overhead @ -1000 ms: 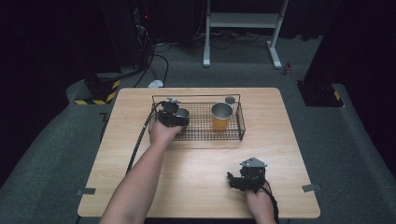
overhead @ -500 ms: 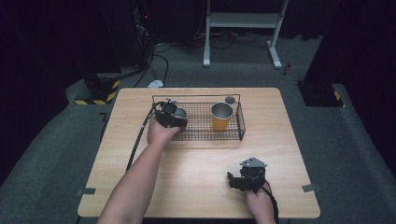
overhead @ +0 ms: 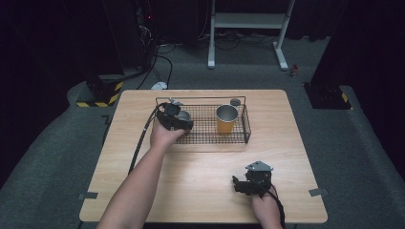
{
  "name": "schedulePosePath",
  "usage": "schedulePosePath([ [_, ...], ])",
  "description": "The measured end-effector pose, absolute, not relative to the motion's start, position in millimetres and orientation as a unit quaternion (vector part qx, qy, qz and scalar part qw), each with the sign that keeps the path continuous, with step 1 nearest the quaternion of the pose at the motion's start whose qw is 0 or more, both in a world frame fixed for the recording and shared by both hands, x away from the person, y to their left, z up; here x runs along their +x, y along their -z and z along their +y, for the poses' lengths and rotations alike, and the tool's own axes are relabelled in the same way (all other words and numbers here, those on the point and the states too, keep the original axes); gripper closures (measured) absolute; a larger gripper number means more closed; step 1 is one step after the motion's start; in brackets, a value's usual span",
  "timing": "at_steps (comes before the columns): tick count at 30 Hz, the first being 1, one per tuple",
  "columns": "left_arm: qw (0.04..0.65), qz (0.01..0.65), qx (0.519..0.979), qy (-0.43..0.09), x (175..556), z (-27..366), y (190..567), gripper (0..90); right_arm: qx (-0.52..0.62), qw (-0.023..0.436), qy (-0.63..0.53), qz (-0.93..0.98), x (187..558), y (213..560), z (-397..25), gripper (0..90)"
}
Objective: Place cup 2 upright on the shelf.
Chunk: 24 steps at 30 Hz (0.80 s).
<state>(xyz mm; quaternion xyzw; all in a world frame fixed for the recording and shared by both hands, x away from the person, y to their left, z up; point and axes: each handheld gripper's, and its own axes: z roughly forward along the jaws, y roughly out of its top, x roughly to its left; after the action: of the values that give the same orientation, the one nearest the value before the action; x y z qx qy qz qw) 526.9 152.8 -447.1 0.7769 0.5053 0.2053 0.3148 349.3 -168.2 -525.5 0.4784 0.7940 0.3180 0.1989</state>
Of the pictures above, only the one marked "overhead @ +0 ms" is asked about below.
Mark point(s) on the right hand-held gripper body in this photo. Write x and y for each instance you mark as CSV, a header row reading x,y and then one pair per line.
x,y
259,178

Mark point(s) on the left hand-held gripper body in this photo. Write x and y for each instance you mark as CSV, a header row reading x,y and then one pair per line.
x,y
168,114

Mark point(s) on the silver metal cup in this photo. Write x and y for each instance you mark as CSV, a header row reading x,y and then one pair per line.
x,y
184,115

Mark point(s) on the yellow metal cup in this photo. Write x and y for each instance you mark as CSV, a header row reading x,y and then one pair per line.
x,y
226,120

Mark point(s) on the person's left hand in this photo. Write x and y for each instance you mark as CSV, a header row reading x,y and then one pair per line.
x,y
164,136

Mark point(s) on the person's right hand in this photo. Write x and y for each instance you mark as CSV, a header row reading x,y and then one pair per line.
x,y
266,210

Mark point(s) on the white power adapter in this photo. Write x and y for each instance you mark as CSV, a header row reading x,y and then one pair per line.
x,y
159,85

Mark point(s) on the small grey round lid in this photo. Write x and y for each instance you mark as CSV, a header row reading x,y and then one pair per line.
x,y
235,102

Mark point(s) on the grey tape strip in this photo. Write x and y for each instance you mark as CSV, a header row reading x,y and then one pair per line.
x,y
88,195
318,192

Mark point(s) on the black yellow striped stand base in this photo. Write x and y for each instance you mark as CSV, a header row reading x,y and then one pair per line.
x,y
328,95
102,92

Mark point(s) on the dark equipment rack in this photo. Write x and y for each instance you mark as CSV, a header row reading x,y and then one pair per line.
x,y
146,31

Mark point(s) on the small red object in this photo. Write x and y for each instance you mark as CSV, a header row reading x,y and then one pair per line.
x,y
294,70

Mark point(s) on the white metal stand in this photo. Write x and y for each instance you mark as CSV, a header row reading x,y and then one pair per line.
x,y
248,20

